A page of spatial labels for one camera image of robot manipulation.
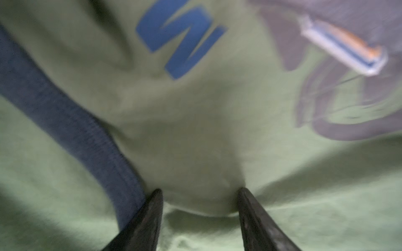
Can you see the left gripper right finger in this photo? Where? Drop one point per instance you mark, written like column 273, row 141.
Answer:
column 259, row 231

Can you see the green tank top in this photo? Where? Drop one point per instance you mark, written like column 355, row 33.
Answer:
column 103, row 102

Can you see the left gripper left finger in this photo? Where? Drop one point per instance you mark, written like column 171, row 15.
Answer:
column 142, row 232

